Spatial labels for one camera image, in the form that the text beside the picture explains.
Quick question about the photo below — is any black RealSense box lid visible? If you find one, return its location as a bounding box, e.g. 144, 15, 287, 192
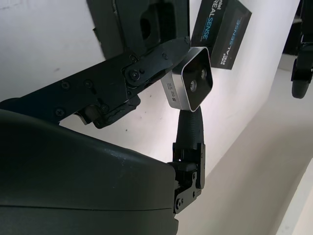
190, 0, 253, 71

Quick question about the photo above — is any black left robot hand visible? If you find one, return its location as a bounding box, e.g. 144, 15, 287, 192
290, 0, 313, 99

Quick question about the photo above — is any small silver depth camera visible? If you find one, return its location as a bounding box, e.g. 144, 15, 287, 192
160, 46, 214, 113

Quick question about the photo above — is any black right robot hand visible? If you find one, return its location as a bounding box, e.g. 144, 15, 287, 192
0, 36, 206, 235

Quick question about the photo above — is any black camera box base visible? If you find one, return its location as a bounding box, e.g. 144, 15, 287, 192
85, 0, 192, 60

